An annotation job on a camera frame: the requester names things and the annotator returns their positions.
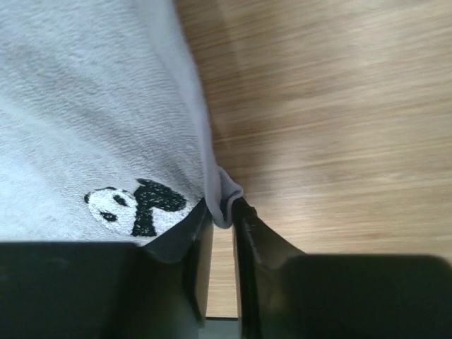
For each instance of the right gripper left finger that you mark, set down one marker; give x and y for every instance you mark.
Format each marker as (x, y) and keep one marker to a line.
(109, 289)

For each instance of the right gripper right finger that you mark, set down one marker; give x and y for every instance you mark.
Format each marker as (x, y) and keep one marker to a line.
(284, 292)

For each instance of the grey cloth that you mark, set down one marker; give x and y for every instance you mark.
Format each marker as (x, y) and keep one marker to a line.
(105, 133)

